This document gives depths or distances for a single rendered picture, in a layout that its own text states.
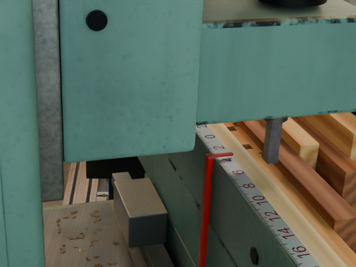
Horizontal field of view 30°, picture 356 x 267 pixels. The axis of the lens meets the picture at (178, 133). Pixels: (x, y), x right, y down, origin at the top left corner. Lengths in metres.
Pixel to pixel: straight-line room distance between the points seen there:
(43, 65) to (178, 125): 0.09
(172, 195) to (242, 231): 0.17
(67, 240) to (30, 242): 0.32
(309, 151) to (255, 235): 0.12
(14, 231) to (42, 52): 0.09
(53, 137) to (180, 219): 0.25
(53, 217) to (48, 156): 0.34
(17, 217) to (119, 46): 0.10
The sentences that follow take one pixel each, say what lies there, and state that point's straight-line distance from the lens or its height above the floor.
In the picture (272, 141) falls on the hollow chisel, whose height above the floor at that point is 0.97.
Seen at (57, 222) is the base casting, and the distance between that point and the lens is 0.70.
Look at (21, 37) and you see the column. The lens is 0.31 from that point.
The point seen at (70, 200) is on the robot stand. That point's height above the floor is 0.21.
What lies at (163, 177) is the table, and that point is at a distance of 0.64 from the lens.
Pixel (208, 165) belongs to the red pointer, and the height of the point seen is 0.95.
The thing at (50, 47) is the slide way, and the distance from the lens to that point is 0.35.
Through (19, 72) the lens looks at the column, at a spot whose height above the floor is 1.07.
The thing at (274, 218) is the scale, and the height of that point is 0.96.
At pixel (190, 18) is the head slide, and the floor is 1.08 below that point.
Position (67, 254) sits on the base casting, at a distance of 0.65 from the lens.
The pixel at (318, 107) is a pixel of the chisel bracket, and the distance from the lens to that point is 0.46.
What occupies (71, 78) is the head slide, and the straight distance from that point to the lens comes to 0.36.
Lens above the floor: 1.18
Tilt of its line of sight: 25 degrees down
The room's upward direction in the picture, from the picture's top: 3 degrees clockwise
